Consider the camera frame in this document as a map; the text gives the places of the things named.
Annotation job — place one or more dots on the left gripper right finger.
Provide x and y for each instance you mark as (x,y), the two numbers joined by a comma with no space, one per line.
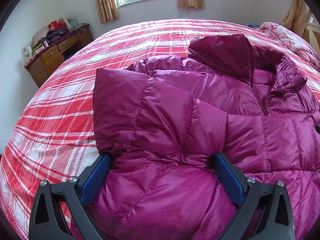
(263,210)

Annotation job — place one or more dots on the magenta puffer jacket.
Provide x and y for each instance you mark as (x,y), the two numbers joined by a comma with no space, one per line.
(162,118)

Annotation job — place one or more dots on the clothes pile on desk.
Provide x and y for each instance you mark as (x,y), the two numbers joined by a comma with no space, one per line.
(52,32)

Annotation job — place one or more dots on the red plaid bed sheet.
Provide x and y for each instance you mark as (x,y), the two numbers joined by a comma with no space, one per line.
(54,140)

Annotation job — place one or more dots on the brown wooden desk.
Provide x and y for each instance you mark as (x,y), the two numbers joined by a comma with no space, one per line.
(42,66)

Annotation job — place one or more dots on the pink folded quilt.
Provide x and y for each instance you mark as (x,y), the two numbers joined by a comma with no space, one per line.
(295,43)

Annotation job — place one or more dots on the white carton on desk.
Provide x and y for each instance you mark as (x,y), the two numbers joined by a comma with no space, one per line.
(27,53)

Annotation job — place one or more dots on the wooden bed headboard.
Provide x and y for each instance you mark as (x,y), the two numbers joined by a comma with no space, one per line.
(312,32)

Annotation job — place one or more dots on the side beige curtain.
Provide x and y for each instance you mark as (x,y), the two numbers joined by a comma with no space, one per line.
(296,17)

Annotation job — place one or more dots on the left beige curtain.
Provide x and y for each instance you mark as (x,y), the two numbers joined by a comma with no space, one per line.
(107,10)

